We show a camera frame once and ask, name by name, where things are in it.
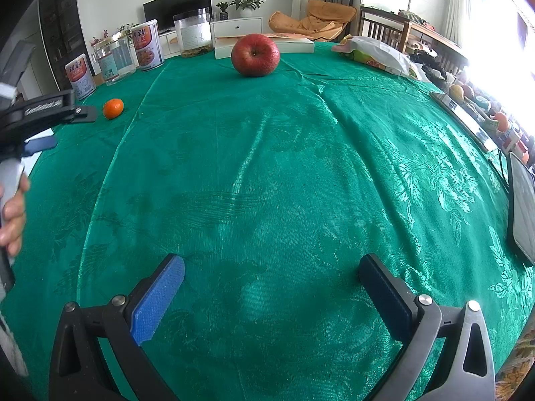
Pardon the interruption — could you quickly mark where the small tangerine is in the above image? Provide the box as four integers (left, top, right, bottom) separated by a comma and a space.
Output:
103, 99, 125, 120

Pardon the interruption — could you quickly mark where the wooden slatted crib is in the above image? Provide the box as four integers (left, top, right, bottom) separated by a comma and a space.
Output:
358, 5, 469, 72

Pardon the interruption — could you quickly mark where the black smartphone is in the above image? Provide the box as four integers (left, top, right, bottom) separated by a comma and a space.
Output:
507, 151, 535, 266

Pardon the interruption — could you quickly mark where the white curtain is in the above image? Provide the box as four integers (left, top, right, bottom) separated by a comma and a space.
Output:
449, 0, 486, 46

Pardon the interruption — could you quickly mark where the dark display cabinet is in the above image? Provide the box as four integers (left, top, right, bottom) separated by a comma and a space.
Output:
37, 0, 90, 93

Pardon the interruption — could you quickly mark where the floral cushion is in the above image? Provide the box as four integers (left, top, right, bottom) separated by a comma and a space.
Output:
495, 334, 535, 401

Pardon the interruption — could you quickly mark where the red apple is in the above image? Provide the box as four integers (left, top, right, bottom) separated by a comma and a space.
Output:
231, 33, 281, 78

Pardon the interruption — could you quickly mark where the red label tin can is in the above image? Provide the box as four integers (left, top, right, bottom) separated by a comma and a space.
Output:
65, 53, 97, 101
131, 19, 165, 73

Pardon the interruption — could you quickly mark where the blue label glass jar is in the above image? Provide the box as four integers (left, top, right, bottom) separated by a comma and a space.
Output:
92, 33, 138, 87

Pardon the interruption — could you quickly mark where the black cable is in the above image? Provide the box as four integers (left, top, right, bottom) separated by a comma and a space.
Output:
497, 149, 511, 195

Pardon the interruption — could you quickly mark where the flat white and orange box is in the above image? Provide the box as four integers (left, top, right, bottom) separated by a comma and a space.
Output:
214, 32, 315, 60

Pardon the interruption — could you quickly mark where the white television cabinet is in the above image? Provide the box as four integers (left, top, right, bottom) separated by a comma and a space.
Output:
159, 17, 264, 57

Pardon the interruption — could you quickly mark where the white plastic bag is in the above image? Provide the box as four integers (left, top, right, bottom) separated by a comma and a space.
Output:
332, 35, 412, 77

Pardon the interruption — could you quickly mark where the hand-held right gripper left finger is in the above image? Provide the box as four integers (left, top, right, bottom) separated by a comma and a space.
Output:
49, 254, 186, 401

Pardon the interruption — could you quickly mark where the green tablecloth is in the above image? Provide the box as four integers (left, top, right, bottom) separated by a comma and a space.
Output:
0, 41, 535, 401

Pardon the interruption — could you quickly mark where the orange lounge chair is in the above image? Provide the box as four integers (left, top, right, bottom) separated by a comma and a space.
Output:
268, 0, 357, 42

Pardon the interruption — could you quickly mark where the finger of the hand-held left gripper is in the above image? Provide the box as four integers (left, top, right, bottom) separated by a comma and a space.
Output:
8, 90, 98, 145
23, 136, 57, 155

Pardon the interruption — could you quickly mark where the clear jar with black lid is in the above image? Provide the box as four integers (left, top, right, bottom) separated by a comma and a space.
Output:
173, 8, 214, 58

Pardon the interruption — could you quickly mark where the large potted plant white pot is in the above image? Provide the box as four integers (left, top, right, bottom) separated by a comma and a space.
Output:
228, 0, 267, 18

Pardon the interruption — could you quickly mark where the flat screen television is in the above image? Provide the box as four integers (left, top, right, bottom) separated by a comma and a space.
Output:
143, 0, 212, 30

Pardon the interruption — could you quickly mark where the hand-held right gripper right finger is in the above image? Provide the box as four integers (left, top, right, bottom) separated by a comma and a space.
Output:
358, 254, 496, 401

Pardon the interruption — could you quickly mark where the person's left hand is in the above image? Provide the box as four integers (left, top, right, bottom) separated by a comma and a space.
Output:
0, 173, 31, 257

